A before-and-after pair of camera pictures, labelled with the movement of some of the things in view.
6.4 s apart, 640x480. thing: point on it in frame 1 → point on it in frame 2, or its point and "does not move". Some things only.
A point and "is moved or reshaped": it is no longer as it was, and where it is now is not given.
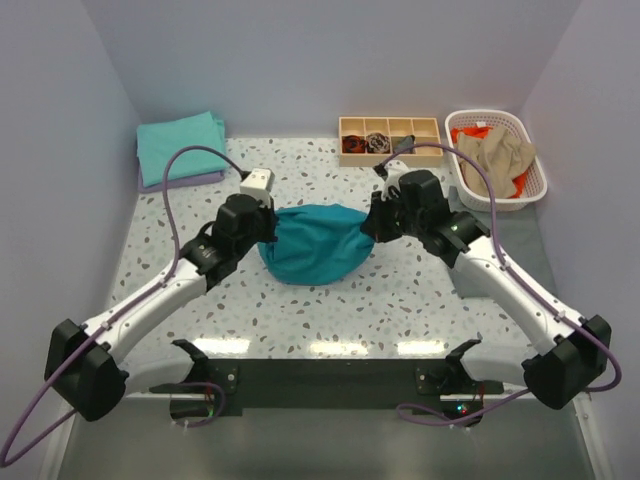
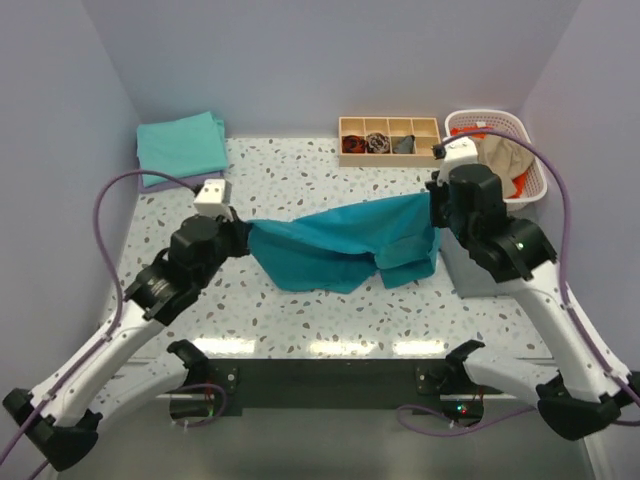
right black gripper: x=374 y=224 → x=437 y=220
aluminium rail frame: x=524 y=440 does not move
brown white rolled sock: x=378 y=142 does not move
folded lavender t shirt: x=184 y=182 does not move
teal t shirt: x=316 y=244 is moved or reshaped
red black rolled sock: x=353 y=144 does not move
